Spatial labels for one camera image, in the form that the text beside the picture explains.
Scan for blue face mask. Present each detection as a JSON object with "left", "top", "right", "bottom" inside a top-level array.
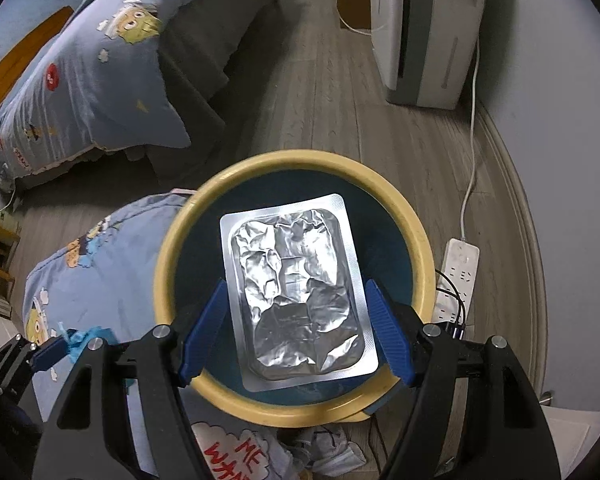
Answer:
[{"left": 58, "top": 322, "right": 119, "bottom": 364}]

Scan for silver foil blister pack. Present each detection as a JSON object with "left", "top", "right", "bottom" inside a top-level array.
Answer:
[{"left": 219, "top": 194, "right": 379, "bottom": 392}]

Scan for yellow teal trash bin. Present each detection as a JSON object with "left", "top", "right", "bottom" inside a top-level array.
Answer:
[{"left": 154, "top": 150, "right": 434, "bottom": 428}]

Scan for grey blanket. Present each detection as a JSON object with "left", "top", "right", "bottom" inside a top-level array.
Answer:
[{"left": 277, "top": 424, "right": 367, "bottom": 479}]

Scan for white power strip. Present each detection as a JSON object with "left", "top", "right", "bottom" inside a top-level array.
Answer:
[{"left": 432, "top": 238, "right": 480, "bottom": 324}]

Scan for wooden bed headboard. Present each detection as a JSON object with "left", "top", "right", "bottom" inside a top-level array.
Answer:
[{"left": 0, "top": 6, "right": 73, "bottom": 104}]

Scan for white grey air purifier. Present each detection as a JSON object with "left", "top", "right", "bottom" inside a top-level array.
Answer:
[{"left": 370, "top": 0, "right": 486, "bottom": 110}]

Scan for white power cable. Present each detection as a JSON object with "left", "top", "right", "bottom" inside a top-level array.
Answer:
[{"left": 459, "top": 34, "right": 482, "bottom": 241}]

